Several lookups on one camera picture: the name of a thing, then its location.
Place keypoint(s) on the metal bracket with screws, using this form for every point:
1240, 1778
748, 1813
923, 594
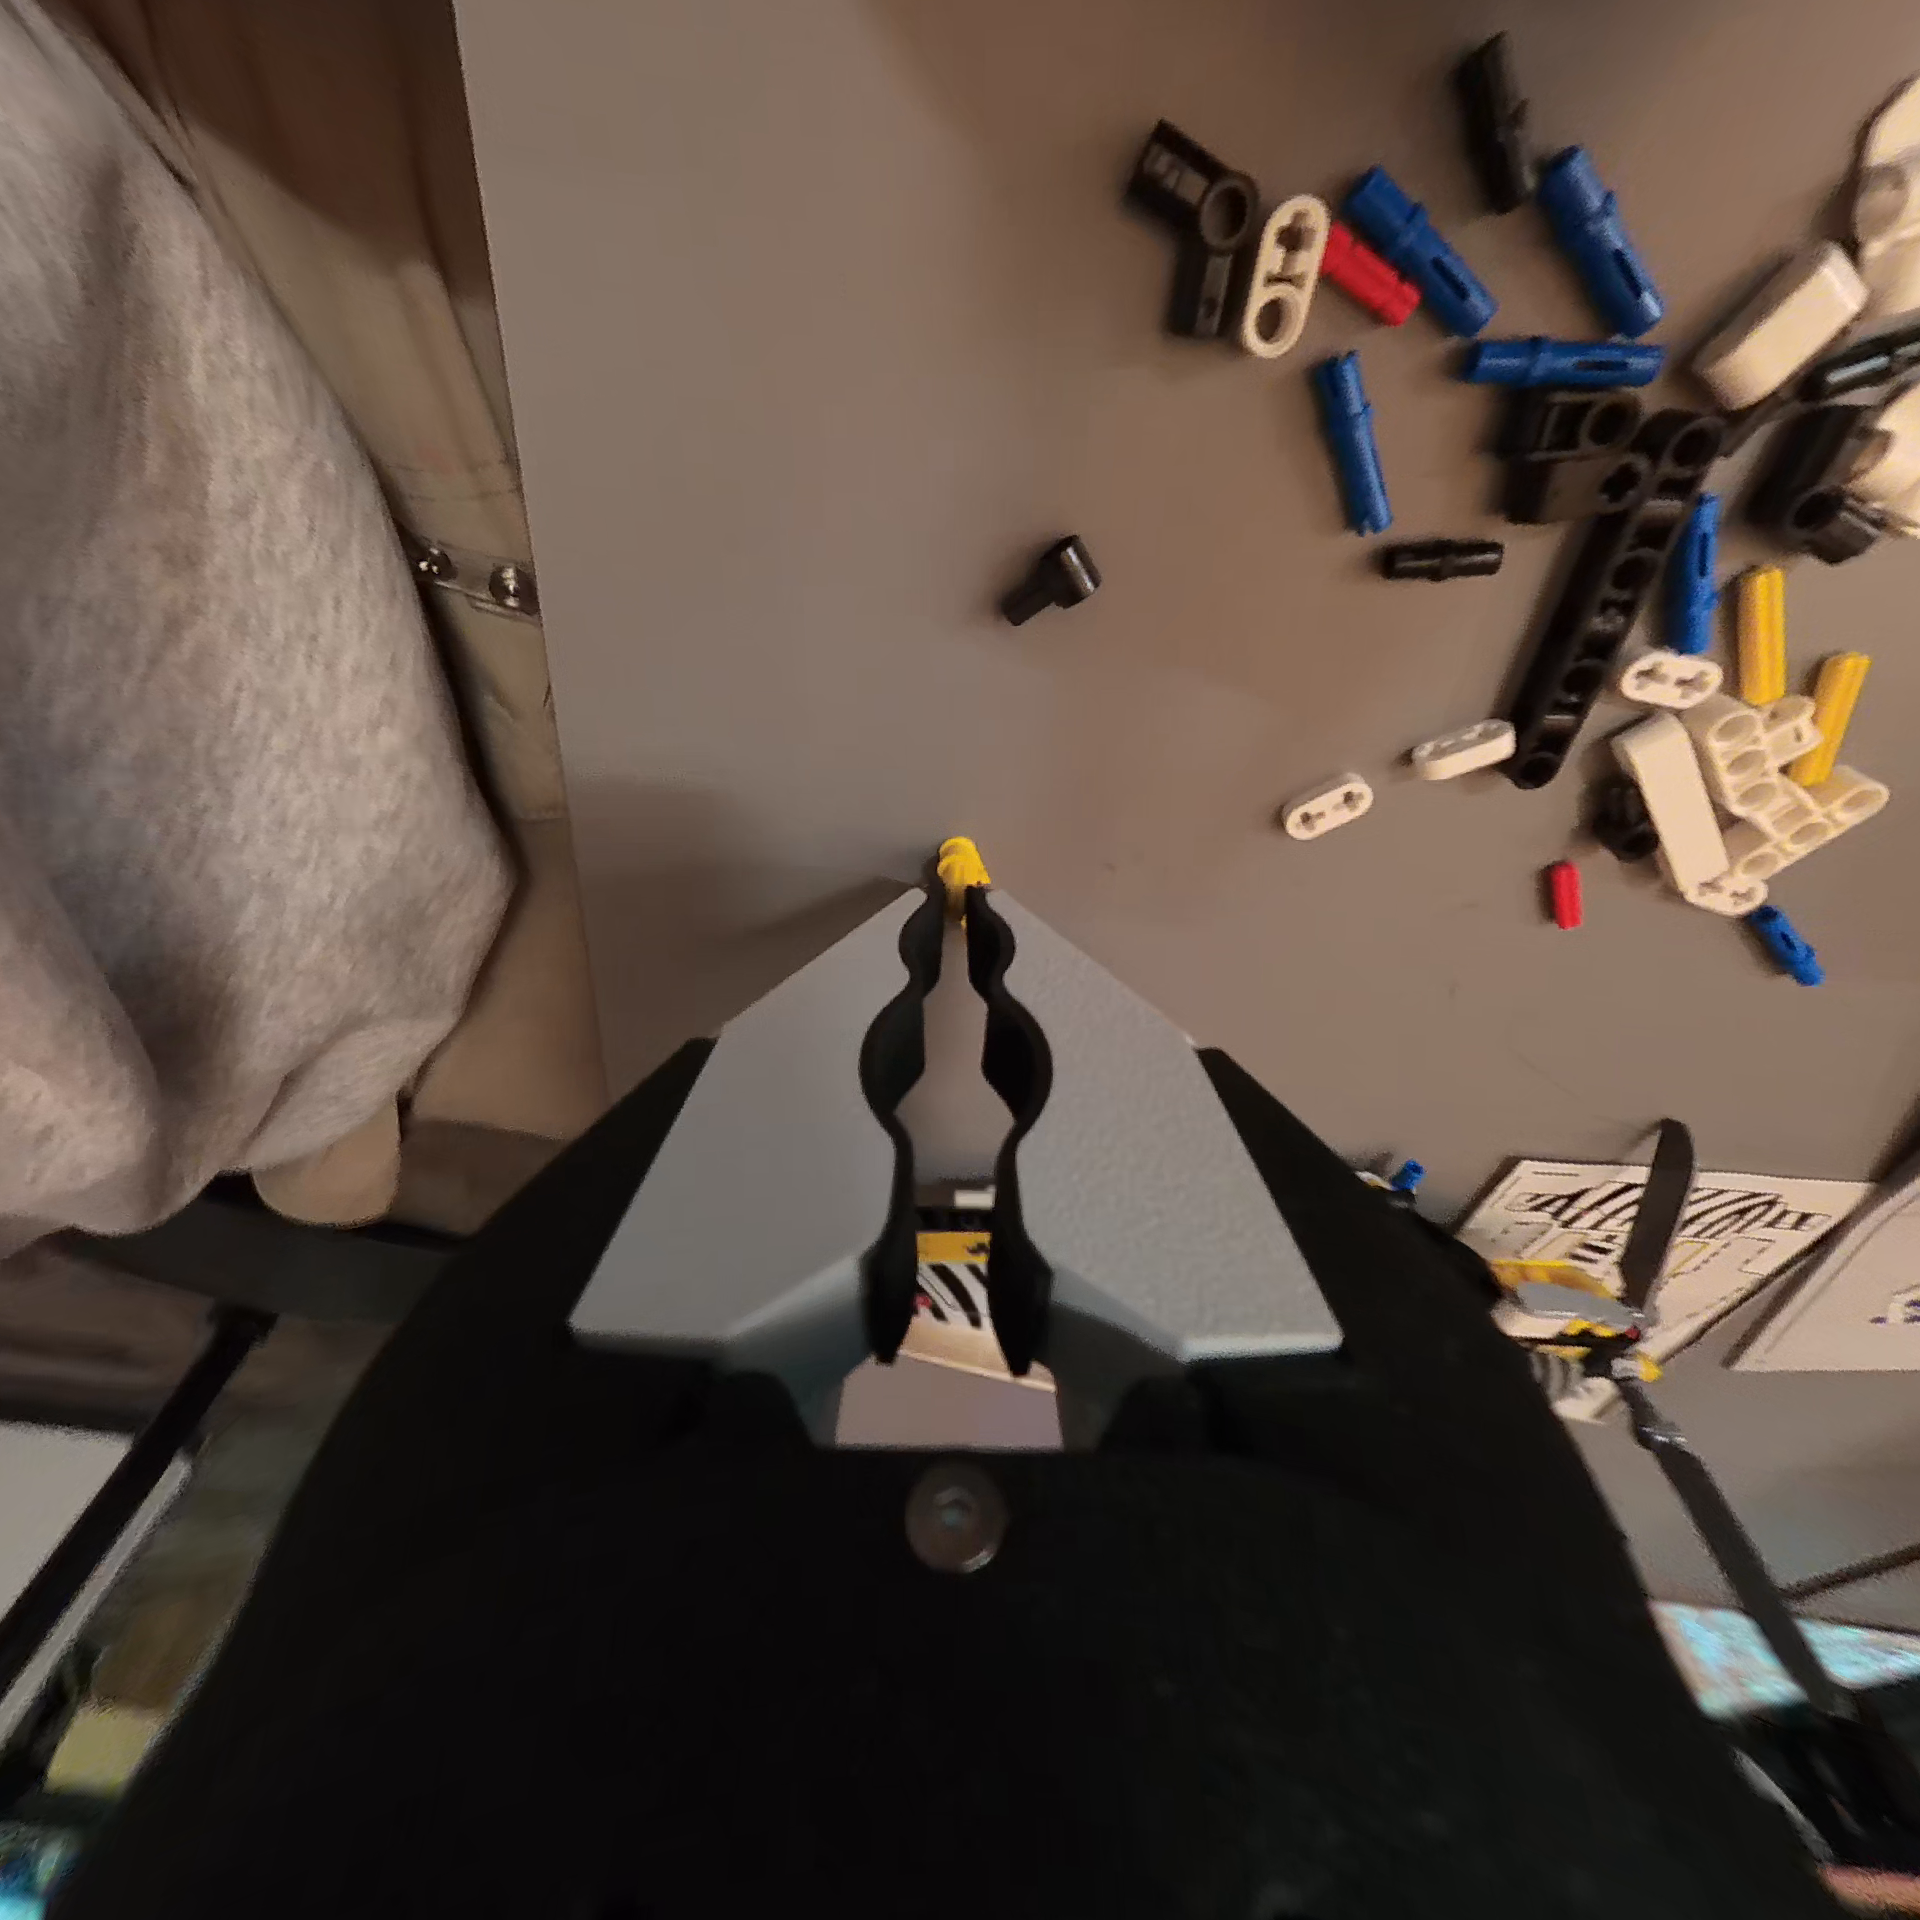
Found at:
477, 581

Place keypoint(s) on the person's grey hoodie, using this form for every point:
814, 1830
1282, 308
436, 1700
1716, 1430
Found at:
196, 675

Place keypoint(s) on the black metal table frame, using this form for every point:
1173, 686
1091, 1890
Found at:
182, 1244

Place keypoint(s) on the grey paper sheet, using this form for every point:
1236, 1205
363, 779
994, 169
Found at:
1839, 1290

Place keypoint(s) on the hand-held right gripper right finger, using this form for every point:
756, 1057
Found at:
1156, 1185

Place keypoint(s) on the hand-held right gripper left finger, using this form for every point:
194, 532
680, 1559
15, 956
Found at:
735, 1185

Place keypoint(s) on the white striped lego model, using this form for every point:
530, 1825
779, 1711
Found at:
1575, 1220

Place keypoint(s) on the pile of loose lego pieces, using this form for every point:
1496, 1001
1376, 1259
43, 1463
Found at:
1413, 243

